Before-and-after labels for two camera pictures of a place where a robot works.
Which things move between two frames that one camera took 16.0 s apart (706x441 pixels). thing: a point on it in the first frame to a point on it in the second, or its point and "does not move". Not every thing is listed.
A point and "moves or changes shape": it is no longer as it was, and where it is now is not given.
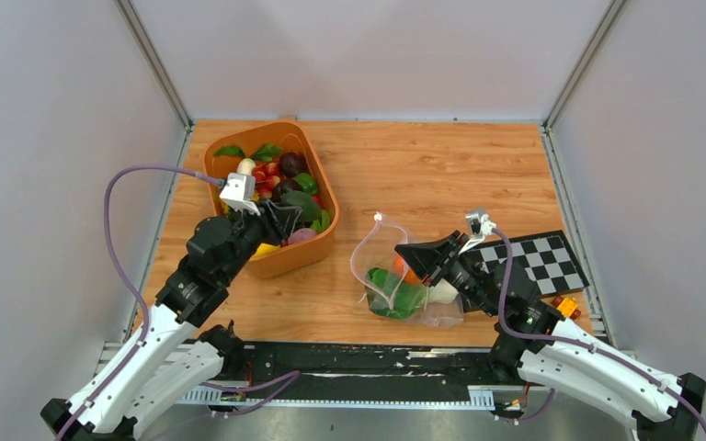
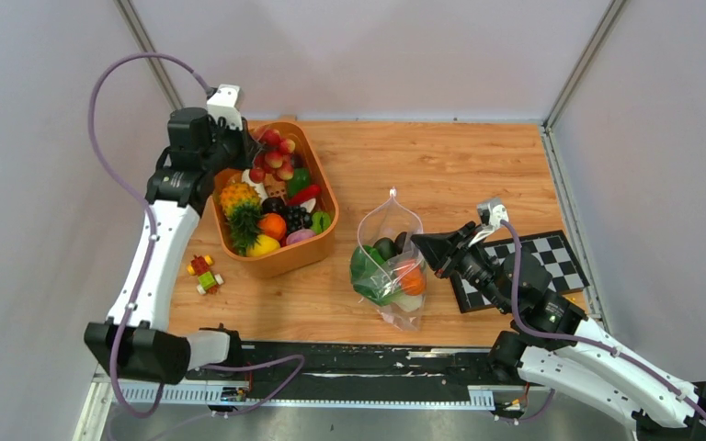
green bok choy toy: [388, 296] to [371, 277]
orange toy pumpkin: [403, 269] does not move
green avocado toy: [310, 209] to [386, 247]
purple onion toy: [300, 234] does not move
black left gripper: [278, 221] to [248, 146]
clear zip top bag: [394, 289] moves or changes shape
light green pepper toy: [323, 222] does not move
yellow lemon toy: [264, 248] does not move
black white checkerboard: [546, 255] does not move
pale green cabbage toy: [442, 292] to [409, 302]
